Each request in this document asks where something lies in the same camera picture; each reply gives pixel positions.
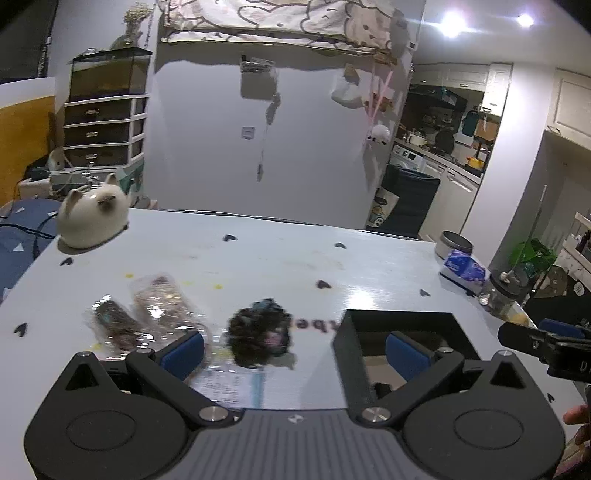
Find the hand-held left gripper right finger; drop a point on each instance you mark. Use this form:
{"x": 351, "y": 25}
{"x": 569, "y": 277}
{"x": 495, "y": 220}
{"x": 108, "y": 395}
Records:
{"x": 406, "y": 356}

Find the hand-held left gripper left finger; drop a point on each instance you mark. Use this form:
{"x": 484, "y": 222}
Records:
{"x": 184, "y": 354}

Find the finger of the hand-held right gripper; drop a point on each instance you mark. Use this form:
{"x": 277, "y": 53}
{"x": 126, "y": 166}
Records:
{"x": 519, "y": 336}

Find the black box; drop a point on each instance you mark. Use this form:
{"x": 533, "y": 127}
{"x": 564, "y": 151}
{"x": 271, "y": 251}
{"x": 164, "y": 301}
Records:
{"x": 351, "y": 360}

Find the dark scrunchie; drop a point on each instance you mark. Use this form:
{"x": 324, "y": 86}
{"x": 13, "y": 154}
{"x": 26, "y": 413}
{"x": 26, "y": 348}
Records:
{"x": 258, "y": 330}

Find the person's right hand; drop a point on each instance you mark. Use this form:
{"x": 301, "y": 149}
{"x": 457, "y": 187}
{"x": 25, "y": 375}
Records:
{"x": 576, "y": 416}

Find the glass jar with dark lid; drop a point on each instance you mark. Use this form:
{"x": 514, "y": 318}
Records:
{"x": 501, "y": 300}

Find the clear packet with white card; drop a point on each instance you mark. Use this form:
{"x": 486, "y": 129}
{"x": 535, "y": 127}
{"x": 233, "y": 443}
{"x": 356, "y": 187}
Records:
{"x": 231, "y": 387}

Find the green bag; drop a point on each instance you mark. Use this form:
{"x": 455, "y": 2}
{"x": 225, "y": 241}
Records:
{"x": 535, "y": 256}

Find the blue tissue packet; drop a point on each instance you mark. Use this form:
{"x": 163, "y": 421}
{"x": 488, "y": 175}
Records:
{"x": 461, "y": 270}

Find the round metal tin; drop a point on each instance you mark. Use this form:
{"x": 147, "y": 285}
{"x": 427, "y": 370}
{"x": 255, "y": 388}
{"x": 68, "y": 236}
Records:
{"x": 455, "y": 242}

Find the printed shopping bag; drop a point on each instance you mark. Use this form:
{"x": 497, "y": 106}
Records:
{"x": 383, "y": 210}

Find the black bin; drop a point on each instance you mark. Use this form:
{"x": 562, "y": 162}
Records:
{"x": 411, "y": 198}

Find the cream cat figurine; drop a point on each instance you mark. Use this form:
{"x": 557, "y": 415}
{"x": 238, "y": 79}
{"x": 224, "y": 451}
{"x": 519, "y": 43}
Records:
{"x": 90, "y": 217}

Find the yellow kitchen item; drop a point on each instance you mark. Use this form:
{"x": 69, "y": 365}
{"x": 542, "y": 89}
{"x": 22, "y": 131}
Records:
{"x": 475, "y": 165}

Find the white washing machine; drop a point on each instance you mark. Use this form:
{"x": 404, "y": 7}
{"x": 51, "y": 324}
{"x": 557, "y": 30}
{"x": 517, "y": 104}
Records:
{"x": 406, "y": 159}

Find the white storage box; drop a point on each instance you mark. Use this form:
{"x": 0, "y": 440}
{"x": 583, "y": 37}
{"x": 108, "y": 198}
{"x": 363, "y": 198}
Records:
{"x": 51, "y": 184}

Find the teal hanging bag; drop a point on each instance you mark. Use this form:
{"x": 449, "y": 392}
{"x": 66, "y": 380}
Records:
{"x": 471, "y": 122}

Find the white plush toy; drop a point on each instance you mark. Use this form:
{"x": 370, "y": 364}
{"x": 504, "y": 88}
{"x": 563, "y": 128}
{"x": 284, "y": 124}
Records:
{"x": 378, "y": 134}

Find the small white appliance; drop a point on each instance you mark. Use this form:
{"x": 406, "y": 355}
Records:
{"x": 57, "y": 159}

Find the white plastic drawer unit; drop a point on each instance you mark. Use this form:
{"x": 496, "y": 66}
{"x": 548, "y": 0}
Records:
{"x": 99, "y": 134}

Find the pink ribbons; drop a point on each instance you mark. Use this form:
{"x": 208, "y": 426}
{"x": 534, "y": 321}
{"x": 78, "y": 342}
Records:
{"x": 379, "y": 99}

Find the yellow wooden board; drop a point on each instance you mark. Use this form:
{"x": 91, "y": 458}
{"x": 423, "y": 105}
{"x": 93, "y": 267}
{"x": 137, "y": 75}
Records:
{"x": 25, "y": 147}

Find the white plastic bag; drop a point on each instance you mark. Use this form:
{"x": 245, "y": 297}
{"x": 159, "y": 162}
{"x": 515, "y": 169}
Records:
{"x": 346, "y": 92}

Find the glass tank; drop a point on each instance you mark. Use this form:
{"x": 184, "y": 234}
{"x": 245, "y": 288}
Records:
{"x": 106, "y": 78}

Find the dried flower bunch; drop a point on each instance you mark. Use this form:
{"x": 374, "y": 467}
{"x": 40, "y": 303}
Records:
{"x": 131, "y": 23}

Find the printed blanket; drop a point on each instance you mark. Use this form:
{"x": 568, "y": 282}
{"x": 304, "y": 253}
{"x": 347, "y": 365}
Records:
{"x": 277, "y": 18}

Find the wall socket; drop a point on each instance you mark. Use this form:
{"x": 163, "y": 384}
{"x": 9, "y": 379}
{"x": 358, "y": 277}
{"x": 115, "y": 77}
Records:
{"x": 249, "y": 132}

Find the white wall cabinet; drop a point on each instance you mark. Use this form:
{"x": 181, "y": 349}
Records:
{"x": 570, "y": 108}

